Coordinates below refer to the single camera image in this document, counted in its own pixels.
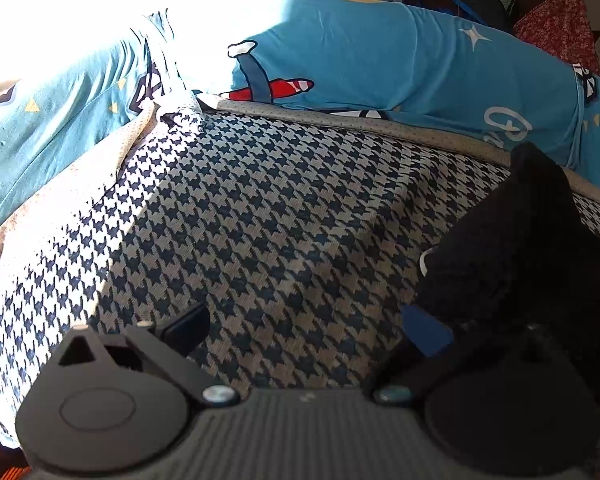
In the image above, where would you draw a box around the red floral cloth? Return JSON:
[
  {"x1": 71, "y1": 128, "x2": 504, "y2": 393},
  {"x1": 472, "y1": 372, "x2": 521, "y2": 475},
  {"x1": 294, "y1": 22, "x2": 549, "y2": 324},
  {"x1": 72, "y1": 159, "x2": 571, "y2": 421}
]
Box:
[{"x1": 512, "y1": 0, "x2": 600, "y2": 78}]

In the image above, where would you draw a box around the black striped t-shirt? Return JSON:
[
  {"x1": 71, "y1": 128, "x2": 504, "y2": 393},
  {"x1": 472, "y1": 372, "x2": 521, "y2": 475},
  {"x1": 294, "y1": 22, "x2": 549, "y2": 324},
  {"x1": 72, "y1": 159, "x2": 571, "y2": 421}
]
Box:
[{"x1": 414, "y1": 141, "x2": 600, "y2": 401}]

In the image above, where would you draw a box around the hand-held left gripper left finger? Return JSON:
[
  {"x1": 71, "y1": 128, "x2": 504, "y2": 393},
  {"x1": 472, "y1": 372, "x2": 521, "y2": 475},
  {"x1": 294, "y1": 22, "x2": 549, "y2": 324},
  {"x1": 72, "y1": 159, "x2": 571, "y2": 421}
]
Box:
[{"x1": 55, "y1": 302, "x2": 241, "y2": 407}]

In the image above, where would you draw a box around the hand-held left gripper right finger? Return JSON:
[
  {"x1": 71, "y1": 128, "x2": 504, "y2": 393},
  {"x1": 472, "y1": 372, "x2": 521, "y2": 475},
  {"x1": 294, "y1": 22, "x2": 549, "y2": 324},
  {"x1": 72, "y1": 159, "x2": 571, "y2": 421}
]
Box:
[{"x1": 375, "y1": 304, "x2": 563, "y2": 406}]

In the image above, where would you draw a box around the houndstooth bed mat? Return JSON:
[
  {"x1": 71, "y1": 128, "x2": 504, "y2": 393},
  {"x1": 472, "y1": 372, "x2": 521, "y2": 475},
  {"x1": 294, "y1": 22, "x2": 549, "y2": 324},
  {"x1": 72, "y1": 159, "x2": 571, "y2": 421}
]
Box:
[{"x1": 0, "y1": 95, "x2": 600, "y2": 480}]

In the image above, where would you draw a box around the blue printed quilt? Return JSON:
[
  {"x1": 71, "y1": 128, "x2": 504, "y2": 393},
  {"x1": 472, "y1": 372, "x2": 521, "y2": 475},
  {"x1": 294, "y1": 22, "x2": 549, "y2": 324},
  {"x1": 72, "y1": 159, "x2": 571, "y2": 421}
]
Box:
[{"x1": 0, "y1": 7, "x2": 181, "y2": 251}]

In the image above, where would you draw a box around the blue pillow with star print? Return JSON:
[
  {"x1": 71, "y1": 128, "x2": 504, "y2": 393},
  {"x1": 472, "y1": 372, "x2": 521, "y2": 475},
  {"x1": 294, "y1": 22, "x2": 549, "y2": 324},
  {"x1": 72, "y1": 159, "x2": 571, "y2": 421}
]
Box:
[{"x1": 195, "y1": 0, "x2": 588, "y2": 171}]

